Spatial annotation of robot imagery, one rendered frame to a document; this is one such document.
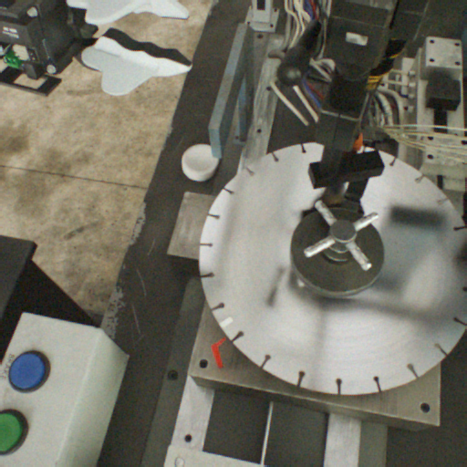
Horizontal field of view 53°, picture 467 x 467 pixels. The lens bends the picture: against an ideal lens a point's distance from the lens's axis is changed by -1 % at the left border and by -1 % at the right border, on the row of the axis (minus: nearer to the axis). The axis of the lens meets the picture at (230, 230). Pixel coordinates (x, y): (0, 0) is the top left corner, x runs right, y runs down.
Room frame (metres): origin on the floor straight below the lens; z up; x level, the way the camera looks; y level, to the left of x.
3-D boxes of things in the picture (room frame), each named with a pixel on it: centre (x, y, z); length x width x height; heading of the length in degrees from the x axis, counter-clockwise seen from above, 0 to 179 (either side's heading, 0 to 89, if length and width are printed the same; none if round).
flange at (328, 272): (0.23, -0.12, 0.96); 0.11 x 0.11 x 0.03
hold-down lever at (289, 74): (0.28, -0.08, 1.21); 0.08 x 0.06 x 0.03; 163
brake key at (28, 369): (0.13, 0.26, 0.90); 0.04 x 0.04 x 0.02
